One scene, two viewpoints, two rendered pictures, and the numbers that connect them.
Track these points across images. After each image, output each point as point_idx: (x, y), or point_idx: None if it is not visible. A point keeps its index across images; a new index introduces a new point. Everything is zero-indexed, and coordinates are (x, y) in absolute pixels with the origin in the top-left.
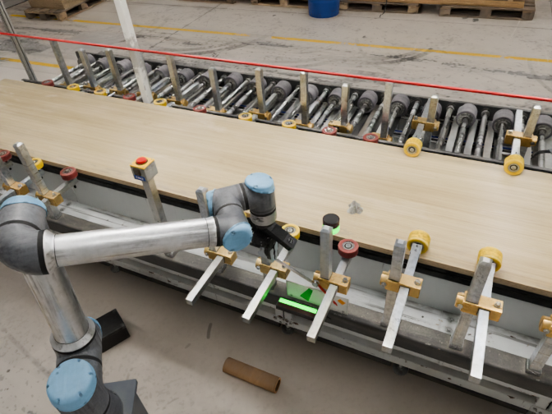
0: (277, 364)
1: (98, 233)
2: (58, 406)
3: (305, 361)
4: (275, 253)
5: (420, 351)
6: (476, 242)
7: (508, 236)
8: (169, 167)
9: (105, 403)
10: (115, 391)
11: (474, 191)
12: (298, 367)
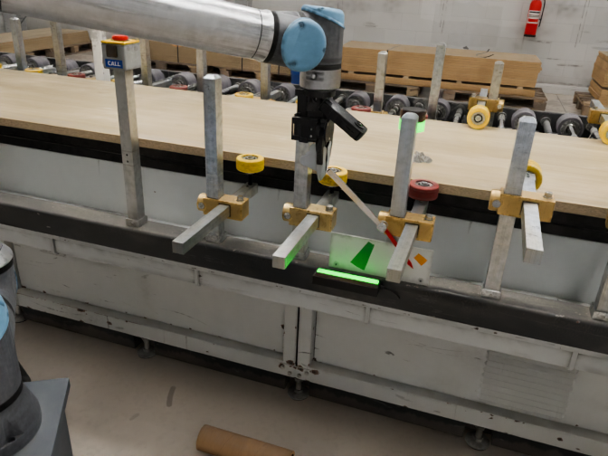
0: (284, 439)
1: None
2: None
3: (330, 433)
4: (327, 163)
5: (546, 333)
6: (599, 188)
7: None
8: (139, 121)
9: (14, 382)
10: None
11: (572, 154)
12: (319, 442)
